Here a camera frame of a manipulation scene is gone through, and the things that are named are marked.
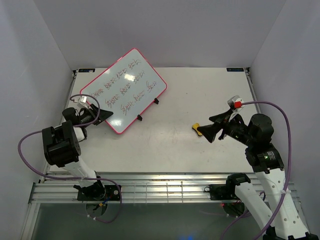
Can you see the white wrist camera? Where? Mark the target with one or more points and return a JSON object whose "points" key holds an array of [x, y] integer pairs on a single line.
{"points": [[235, 103], [82, 102]]}

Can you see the right blue table label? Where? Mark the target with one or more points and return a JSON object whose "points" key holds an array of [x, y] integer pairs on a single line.
{"points": [[234, 69]]}

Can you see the aluminium rail frame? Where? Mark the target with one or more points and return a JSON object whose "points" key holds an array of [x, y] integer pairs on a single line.
{"points": [[136, 188]]}

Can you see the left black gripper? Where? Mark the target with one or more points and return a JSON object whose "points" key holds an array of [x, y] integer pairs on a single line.
{"points": [[103, 115]]}

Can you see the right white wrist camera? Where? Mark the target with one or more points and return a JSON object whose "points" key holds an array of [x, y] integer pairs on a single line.
{"points": [[235, 103]]}

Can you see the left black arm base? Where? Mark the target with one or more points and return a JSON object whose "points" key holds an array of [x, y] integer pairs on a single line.
{"points": [[110, 193]]}

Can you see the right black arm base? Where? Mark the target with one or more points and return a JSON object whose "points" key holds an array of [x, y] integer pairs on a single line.
{"points": [[220, 192]]}

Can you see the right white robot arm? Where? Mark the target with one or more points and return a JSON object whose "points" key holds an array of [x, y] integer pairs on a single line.
{"points": [[278, 219]]}

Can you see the yellow whiteboard eraser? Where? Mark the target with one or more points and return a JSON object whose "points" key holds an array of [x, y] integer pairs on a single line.
{"points": [[195, 128]]}

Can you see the left blue table label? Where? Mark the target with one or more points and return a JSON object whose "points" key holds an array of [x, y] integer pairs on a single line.
{"points": [[86, 70]]}

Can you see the pink framed whiteboard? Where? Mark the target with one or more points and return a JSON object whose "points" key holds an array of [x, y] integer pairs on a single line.
{"points": [[127, 88]]}

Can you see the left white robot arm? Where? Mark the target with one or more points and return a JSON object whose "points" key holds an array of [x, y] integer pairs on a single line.
{"points": [[61, 146]]}

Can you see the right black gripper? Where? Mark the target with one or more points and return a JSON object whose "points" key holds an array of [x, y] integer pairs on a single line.
{"points": [[209, 131]]}

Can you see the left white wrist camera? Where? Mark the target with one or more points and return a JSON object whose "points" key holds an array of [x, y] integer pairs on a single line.
{"points": [[82, 102]]}

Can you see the blue table label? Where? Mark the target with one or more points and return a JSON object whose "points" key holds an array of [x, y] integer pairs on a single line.
{"points": [[234, 69], [86, 70]]}

